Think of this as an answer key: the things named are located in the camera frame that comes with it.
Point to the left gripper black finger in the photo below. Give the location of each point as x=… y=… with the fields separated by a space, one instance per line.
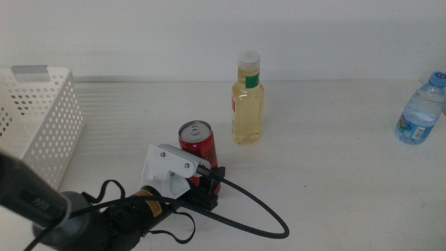
x=217 y=179

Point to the red soda can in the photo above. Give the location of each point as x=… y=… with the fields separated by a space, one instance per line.
x=203 y=148

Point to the yellow liquid plastic bottle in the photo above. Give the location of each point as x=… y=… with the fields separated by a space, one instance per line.
x=248 y=115

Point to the water bottle with blue cap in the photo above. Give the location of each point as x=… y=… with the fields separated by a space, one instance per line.
x=418 y=115

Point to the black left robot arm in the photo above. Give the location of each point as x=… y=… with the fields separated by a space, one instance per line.
x=28 y=195

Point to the white perforated plastic basket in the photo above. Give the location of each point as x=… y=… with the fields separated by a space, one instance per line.
x=61 y=71

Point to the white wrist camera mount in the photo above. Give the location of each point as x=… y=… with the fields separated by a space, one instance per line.
x=167 y=164

